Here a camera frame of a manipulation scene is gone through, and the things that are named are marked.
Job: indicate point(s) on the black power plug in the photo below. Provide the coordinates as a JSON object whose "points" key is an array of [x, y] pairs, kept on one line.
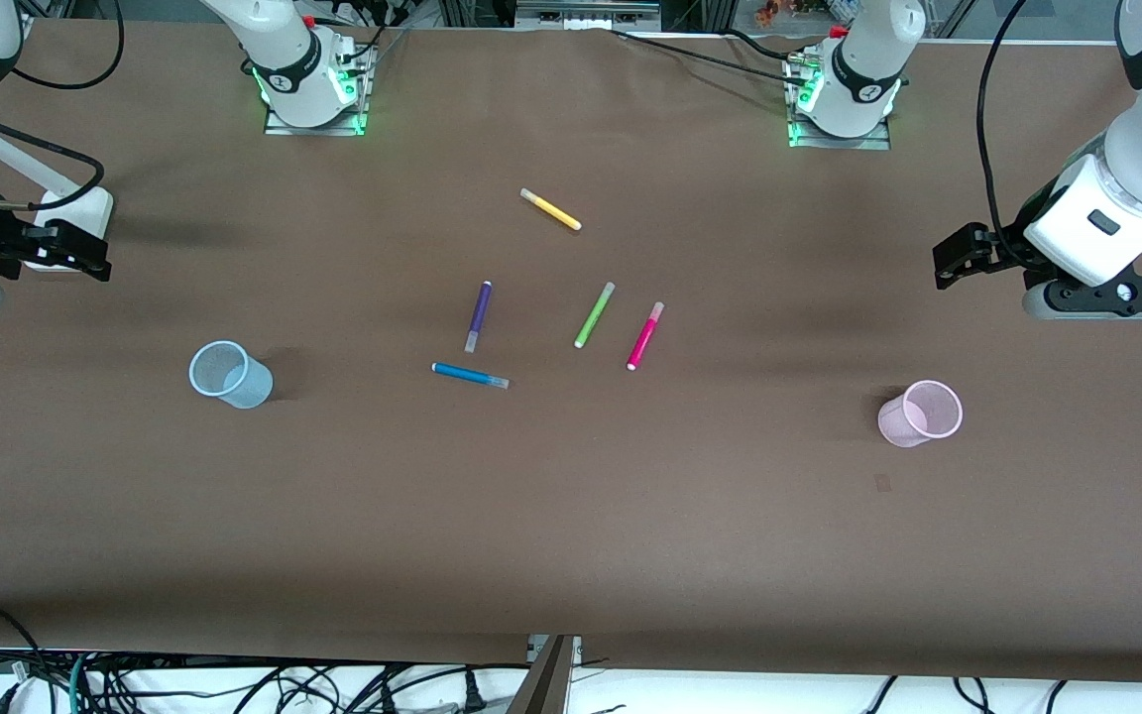
{"points": [[473, 694]]}

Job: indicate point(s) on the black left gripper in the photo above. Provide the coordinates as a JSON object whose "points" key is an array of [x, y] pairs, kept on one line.
{"points": [[1007, 250]]}

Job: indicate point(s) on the pink marker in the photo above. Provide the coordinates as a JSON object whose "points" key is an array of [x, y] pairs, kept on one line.
{"points": [[644, 337]]}

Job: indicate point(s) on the purple marker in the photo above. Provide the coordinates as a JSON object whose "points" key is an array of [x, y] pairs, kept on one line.
{"points": [[479, 315]]}

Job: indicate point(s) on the translucent pink cup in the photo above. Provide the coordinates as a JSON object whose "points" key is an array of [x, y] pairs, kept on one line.
{"points": [[903, 426]]}

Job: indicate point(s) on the translucent blue cup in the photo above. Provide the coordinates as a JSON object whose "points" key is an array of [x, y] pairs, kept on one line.
{"points": [[244, 392]]}

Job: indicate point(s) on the yellow marker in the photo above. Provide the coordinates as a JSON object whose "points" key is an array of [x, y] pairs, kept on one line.
{"points": [[551, 209]]}

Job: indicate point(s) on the brown table cover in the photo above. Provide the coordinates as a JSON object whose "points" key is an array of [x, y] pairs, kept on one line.
{"points": [[571, 516]]}

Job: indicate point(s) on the blue marker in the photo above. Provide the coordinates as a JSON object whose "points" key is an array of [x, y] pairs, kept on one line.
{"points": [[467, 374]]}

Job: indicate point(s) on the table frame post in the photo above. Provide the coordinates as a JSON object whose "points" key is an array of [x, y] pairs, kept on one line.
{"points": [[543, 684]]}

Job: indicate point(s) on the silver aluminium frame rail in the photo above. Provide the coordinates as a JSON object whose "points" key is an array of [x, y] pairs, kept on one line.
{"points": [[586, 12]]}

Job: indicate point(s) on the green marker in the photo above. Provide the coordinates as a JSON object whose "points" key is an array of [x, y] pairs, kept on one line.
{"points": [[594, 315]]}

